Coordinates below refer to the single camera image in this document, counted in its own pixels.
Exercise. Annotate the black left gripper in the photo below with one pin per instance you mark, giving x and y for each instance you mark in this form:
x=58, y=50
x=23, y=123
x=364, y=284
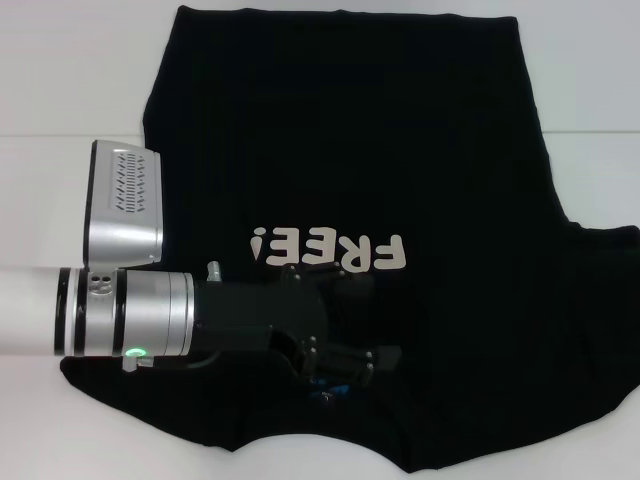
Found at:
x=250, y=315

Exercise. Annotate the black shirt with FREE print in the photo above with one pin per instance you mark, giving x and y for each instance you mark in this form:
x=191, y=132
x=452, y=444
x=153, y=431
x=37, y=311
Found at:
x=350, y=150

